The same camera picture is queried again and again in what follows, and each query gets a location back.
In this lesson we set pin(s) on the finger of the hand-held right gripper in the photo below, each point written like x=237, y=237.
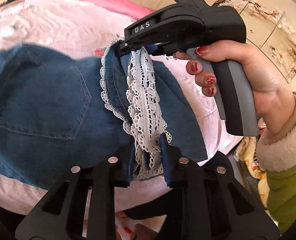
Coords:
x=155, y=49
x=124, y=48

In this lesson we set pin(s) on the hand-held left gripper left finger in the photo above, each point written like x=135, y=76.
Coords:
x=105, y=180

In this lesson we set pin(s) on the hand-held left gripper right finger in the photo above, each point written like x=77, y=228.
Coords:
x=166, y=160

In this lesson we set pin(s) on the blue denim pants lace trim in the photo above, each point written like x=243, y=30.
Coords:
x=50, y=105

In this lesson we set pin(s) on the person's right forearm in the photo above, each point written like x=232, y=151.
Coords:
x=285, y=170

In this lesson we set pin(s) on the person's right hand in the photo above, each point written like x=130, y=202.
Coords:
x=260, y=80

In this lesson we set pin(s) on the strawberry printed lilac blanket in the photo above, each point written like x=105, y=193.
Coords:
x=62, y=25

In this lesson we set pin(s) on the yellow printed cloth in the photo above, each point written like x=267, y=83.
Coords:
x=250, y=155

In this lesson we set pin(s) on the floral painted wall panel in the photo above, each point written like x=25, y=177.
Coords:
x=275, y=30

